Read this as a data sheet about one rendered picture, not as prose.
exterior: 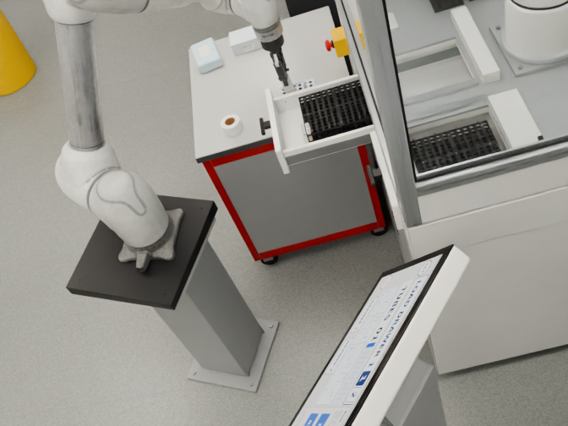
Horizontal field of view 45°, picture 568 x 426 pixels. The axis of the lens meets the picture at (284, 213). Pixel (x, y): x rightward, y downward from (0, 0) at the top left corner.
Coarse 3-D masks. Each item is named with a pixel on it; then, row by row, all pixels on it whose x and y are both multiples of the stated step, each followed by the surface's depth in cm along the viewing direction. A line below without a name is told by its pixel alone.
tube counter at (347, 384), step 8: (376, 328) 138; (384, 328) 134; (376, 336) 134; (368, 344) 136; (368, 352) 132; (360, 360) 133; (360, 368) 130; (352, 376) 131; (344, 384) 132; (344, 392) 129; (336, 400) 130
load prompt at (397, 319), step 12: (420, 288) 132; (408, 300) 133; (396, 312) 134; (396, 324) 130; (384, 336) 131; (384, 348) 127; (372, 360) 128; (372, 372) 124; (360, 384) 125; (348, 396) 126
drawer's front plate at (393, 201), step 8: (376, 136) 193; (376, 144) 191; (376, 152) 189; (384, 160) 187; (384, 168) 185; (384, 176) 183; (392, 192) 179; (392, 200) 177; (392, 208) 177; (400, 216) 180; (400, 224) 182
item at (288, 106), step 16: (336, 80) 217; (352, 80) 217; (288, 96) 218; (288, 112) 222; (288, 128) 218; (368, 128) 200; (288, 144) 213; (320, 144) 203; (336, 144) 203; (352, 144) 204; (288, 160) 206; (304, 160) 207
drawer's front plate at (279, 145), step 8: (272, 96) 219; (272, 104) 213; (272, 112) 210; (272, 120) 208; (272, 128) 206; (280, 128) 215; (280, 136) 208; (280, 144) 202; (280, 152) 200; (280, 160) 203; (288, 168) 207
